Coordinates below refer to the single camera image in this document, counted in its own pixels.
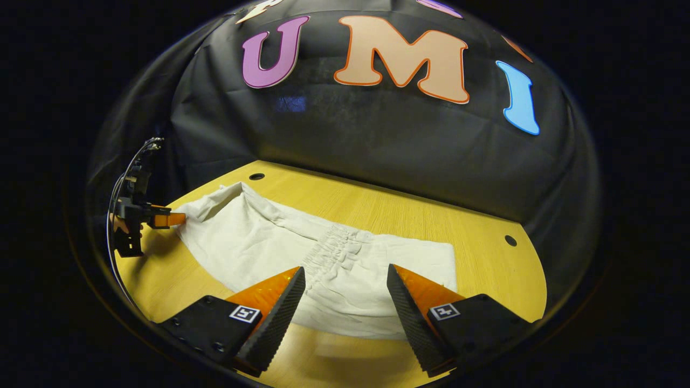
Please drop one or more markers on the black backdrop cloth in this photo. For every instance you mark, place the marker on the black backdrop cloth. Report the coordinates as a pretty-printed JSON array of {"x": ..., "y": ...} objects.
[{"x": 377, "y": 145}]

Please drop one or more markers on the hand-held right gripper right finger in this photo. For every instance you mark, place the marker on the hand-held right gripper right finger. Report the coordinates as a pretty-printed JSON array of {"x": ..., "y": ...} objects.
[{"x": 412, "y": 323}]

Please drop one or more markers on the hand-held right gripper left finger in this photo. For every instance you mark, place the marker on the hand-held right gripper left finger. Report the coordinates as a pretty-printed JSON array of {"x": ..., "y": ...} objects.
[{"x": 277, "y": 318}]

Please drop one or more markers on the white jeans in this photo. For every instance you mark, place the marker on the white jeans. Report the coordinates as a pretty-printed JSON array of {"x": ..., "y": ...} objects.
[{"x": 253, "y": 242}]

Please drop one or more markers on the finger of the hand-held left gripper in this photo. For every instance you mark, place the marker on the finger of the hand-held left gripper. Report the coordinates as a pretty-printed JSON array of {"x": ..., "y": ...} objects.
[{"x": 168, "y": 219}]

